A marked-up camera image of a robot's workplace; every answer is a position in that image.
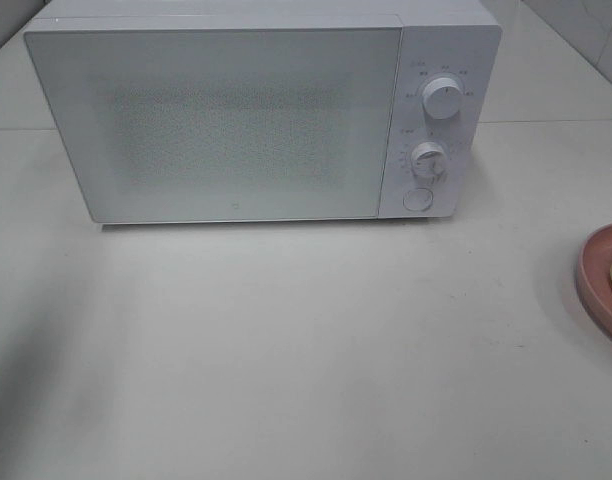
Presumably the round white door button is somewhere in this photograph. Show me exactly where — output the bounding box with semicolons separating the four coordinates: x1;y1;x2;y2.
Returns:
402;188;434;212

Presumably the pink round plate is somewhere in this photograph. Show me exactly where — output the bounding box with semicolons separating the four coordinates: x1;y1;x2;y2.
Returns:
575;224;612;337

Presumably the white microwave oven body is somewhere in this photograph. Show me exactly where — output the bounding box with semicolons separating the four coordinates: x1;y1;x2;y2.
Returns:
24;1;502;221

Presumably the upper white power knob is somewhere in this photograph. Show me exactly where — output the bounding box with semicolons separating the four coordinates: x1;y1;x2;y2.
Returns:
420;74;464;120

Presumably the white microwave door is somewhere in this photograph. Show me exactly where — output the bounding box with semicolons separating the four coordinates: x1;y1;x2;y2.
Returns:
25;29;400;224

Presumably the white timer knob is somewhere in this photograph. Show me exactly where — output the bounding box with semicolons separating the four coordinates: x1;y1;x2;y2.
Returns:
411;141;448;180

